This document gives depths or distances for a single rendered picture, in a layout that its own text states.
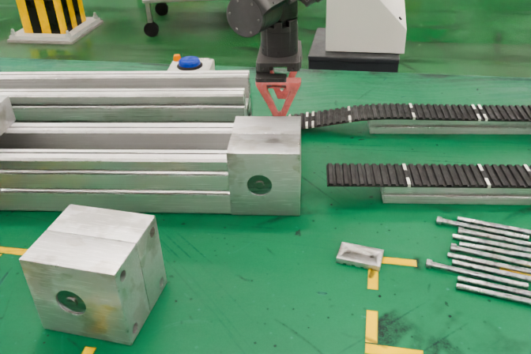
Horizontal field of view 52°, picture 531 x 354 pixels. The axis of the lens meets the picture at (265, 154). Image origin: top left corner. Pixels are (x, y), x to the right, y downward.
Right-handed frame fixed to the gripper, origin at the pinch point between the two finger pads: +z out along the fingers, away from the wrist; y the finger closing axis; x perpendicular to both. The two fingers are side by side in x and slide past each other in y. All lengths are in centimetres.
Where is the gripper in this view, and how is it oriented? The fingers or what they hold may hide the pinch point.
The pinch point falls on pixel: (280, 103)
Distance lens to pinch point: 88.8
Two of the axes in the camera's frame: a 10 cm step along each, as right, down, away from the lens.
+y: -0.8, 5.2, -8.5
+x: 10.0, 0.1, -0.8
